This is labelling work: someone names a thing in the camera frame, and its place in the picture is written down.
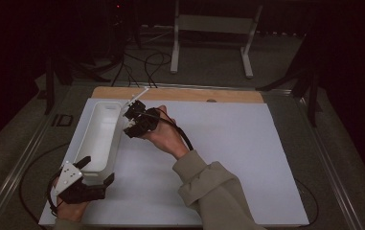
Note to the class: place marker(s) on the white plastic container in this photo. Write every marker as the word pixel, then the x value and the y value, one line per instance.
pixel 102 140

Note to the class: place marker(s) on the person's right hand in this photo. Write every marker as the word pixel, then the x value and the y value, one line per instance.
pixel 167 137

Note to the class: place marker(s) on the person's left hand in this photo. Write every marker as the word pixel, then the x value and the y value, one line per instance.
pixel 71 211

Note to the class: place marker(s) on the white table mat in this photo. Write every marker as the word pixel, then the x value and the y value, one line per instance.
pixel 228 159

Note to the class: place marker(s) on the small black frame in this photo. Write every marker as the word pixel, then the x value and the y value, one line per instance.
pixel 62 120

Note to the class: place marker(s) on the white metal stand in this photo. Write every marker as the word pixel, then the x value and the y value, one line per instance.
pixel 215 24

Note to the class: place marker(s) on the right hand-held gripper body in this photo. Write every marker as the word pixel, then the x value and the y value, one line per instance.
pixel 148 119

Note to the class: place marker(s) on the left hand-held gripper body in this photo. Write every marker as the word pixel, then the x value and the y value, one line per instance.
pixel 81 191

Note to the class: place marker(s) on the black tripod stand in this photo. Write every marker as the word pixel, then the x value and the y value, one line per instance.
pixel 311 96
pixel 50 86

